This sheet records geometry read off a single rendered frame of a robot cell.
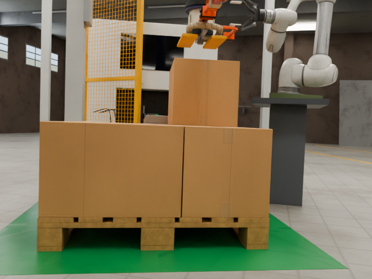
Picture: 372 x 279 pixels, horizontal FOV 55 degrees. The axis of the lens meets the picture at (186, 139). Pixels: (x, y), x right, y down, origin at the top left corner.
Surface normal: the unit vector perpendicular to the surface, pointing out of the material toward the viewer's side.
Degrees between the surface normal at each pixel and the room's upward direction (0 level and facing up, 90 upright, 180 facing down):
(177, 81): 90
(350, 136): 77
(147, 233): 90
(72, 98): 90
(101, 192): 90
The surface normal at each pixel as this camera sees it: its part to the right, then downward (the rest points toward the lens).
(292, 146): -0.24, 0.04
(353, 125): -0.22, -0.19
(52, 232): 0.13, 0.05
